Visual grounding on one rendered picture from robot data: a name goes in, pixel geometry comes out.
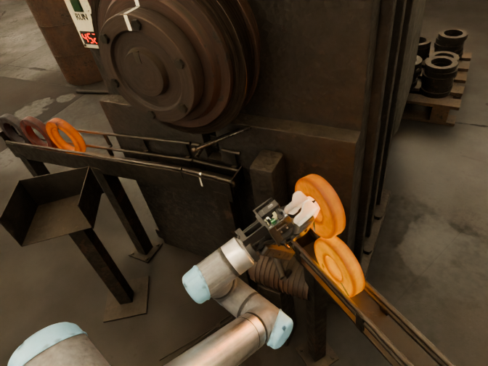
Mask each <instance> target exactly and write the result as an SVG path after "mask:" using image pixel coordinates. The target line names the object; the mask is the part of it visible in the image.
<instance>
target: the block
mask: <svg viewBox="0 0 488 366"><path fill-rule="evenodd" d="M249 171H250V175H251V184H252V188H253V196H254V200H255V205H256V208H257V207H258V206H260V205H261V204H262V203H263V202H265V201H266V200H268V199H269V198H271V197H272V199H273V200H276V201H277V203H278V204H279V205H280V207H282V206H286V205H288V193H287V184H286V175H285V159H284V155H283V154H282V153H281V152H275V151H271V150H261V152H260V153H259V154H258V155H257V157H256V159H255V160H254V161H253V162H252V164H251V165H250V168H249ZM268 204H269V202H267V203H266V204H264V205H263V206H262V207H260V208H259V209H260V210H261V209H263V208H264V207H265V206H267V205H268Z"/></svg>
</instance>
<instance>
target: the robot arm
mask: <svg viewBox="0 0 488 366"><path fill-rule="evenodd" d="M267 202H269V204H268V205H267V206H265V207H264V208H263V209H261V210H260V209H259V208H260V207H262V206H263V205H264V204H266V203H267ZM319 211H320V207H319V205H318V204H317V202H316V201H315V200H314V199H313V198H312V197H310V196H309V197H307V196H305V194H304V193H303V192H302V191H296V192H295V193H293V197H292V201H291V203H289V204H288V205H286V206H282V207H280V205H279V204H278V203H277V201H276V200H273V199H272V197H271V198H269V199H268V200H266V201H265V202H263V203H262V204H261V205H260V206H258V207H257V208H255V209H254V210H253V212H254V213H255V215H256V218H257V219H258V220H256V221H255V222H254V223H252V224H251V225H250V226H249V227H247V228H246V229H244V230H243V231H242V230H241V229H240V228H239V229H237V230H236V231H235V233H236V234H237V238H236V237H234V238H232V239H231V240H229V241H228V242H227V243H225V244H224V245H223V246H222V247H220V248H218V249H217V250H216V251H214V252H213V253H212V254H211V255H209V256H208V257H206V258H205V259H203V260H202V261H201V262H200V263H199V264H197V265H195V266H193V268H191V270H190V271H188V272H187V273H186V274H185V275H184V276H183V278H182V282H183V285H184V287H185V289H186V291H187V292H188V293H189V295H190V296H191V298H192V299H193V300H194V301H195V302H197V303H198V304H202V303H203V302H205V301H206V300H209V299H210V298H213V299H214V300H215V301H217V302H218V303H219V304H220V305H222V306H223V307H224V308H225V309H226V310H227V311H228V312H230V313H231V314H232V315H234V316H235V317H236V319H235V320H233V321H231V322H230V323H229V324H227V325H225V326H224V327H222V328H221V329H219V330H217V331H216V332H215V333H213V334H211V335H210V336H209V337H207V338H205V339H204V340H202V341H201V342H200V343H197V344H196V345H194V346H193V347H192V348H190V349H188V350H187V351H185V352H184V353H182V354H180V355H179V356H178V357H176V358H175V359H173V360H171V361H170V362H168V363H167V364H165V365H164V366H238V365H239V364H241V363H242V362H243V361H245V360H246V359H247V358H248V357H249V356H250V355H252V354H253V353H254V352H255V351H257V350H258V349H259V348H261V347H262V346H263V345H264V344H266V343H267V346H271V347H272V348H273V349H278V348H280V347H281V346H282V345H283V344H284V343H285V342H286V340H287V339H288V337H289V335H290V333H291V331H292V329H293V321H292V319H291V318H289V316H288V315H286V314H285V313H284V312H283V311H282V309H278V308H277V307H276V306H275V305H274V304H272V303H271V302H269V301H268V300H267V299H265V297H263V296H262V295H260V294H259V293H258V292H256V291H255V290H254V289H253V288H252V287H250V286H249V285H247V284H246V283H245V282H243V281H242V280H241V279H240V278H239V277H238V276H239V275H241V274H242V273H244V272H245V271H246V270H248V269H249V268H250V267H252V266H253V265H254V261H258V260H259V259H260V258H259V256H258V255H257V254H256V252H257V251H258V252H259V253H260V254H261V255H262V256H268V257H272V258H276V259H285V260H289V261H290V259H291V258H292V257H293V255H294V254H295V251H294V250H293V248H292V247H291V246H290V245H289V242H291V241H293V242H295V240H297V239H298V238H300V237H302V236H303V235H305V234H306V233H307V231H308V230H309V228H310V226H311V225H312V224H313V222H314V219H315V218H316V216H317V214H318V213H319ZM291 218H294V220H293V222H294V223H295V224H292V220H291ZM7 366H110V364H109V363H108V362H107V360H106V359H105V358H104V357H103V356H102V355H101V353H100V352H99V351H98V349H97V348H96V346H95V345H94V344H93V343H92V342H91V341H90V339H89V338H88V335H87V333H86V332H84V331H82V329H80V327H79V326H77V325H76V324H74V323H70V322H60V323H56V324H53V325H50V326H48V327H46V328H43V329H41V330H40V331H38V332H36V333H34V334H33V335H32V336H30V337H29V338H28V339H26V340H25V341H24V343H23V344H21V345H20V346H19V347H18V348H17V349H16V350H15V352H14V353H13V355H12V356H11V357H10V359H9V362H8V365H7Z"/></svg>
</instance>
